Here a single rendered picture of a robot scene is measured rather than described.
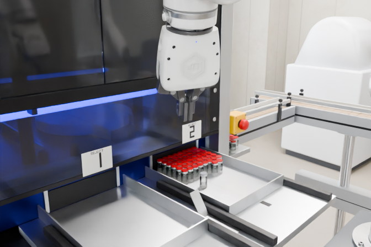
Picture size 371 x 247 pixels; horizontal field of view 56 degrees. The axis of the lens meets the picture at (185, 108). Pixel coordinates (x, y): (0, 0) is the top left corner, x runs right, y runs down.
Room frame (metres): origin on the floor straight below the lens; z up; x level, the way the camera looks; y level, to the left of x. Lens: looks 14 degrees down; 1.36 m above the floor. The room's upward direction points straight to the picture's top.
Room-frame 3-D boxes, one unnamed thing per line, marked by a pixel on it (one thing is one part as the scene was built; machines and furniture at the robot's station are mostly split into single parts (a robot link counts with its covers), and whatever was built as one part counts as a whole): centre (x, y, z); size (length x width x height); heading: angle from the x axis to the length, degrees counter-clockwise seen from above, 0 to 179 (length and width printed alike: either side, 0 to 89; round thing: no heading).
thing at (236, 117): (1.25, -0.18, 1.00); 0.08 x 0.07 x 0.07; 44
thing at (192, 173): (1.02, -0.05, 0.90); 0.18 x 0.02 x 0.05; 135
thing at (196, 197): (0.76, -0.07, 0.91); 0.14 x 0.03 x 0.06; 45
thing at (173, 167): (1.05, -0.02, 0.90); 0.18 x 0.02 x 0.05; 134
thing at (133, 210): (0.75, 0.16, 0.90); 0.34 x 0.26 x 0.04; 44
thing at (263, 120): (1.55, -0.28, 0.92); 0.69 x 0.15 x 0.16; 134
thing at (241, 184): (0.99, -0.08, 0.90); 0.34 x 0.26 x 0.04; 44
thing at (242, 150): (1.29, -0.16, 0.87); 0.14 x 0.13 x 0.02; 44
